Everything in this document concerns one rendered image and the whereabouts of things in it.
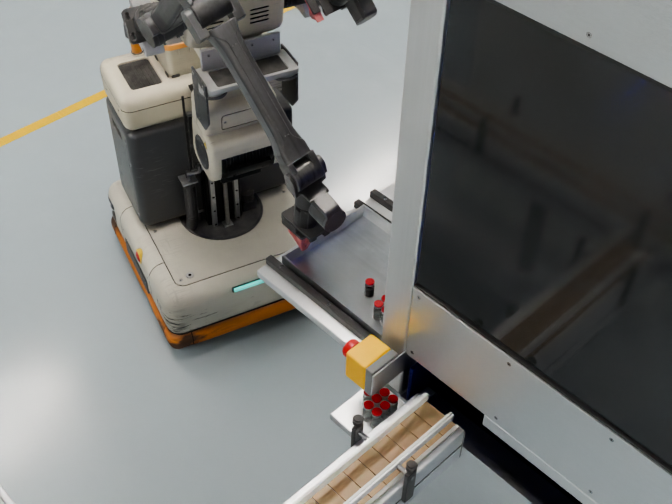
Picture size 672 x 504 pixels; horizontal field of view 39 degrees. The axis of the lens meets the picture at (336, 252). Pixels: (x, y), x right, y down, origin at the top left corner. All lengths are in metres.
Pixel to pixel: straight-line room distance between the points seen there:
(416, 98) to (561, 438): 0.62
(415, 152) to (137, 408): 1.75
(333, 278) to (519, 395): 0.64
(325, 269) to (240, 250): 0.93
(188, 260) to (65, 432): 0.65
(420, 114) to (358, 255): 0.79
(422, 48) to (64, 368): 2.07
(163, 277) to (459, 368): 1.47
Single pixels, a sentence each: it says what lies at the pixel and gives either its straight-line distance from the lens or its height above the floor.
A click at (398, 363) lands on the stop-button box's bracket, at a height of 1.00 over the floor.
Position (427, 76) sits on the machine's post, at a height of 1.64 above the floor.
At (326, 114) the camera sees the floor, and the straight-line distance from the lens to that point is 4.07.
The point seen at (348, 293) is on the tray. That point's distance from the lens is 2.10.
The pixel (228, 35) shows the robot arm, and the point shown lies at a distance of 1.92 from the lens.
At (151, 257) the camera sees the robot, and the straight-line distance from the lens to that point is 3.07.
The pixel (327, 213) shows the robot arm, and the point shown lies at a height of 1.11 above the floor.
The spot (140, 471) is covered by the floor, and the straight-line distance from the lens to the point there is 2.91.
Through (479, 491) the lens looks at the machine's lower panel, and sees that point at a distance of 1.95.
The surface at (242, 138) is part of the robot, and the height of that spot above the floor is 0.80.
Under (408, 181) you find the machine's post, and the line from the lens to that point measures 1.54.
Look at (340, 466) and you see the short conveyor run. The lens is 1.73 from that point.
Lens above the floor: 2.43
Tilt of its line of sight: 45 degrees down
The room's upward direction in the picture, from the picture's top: 2 degrees clockwise
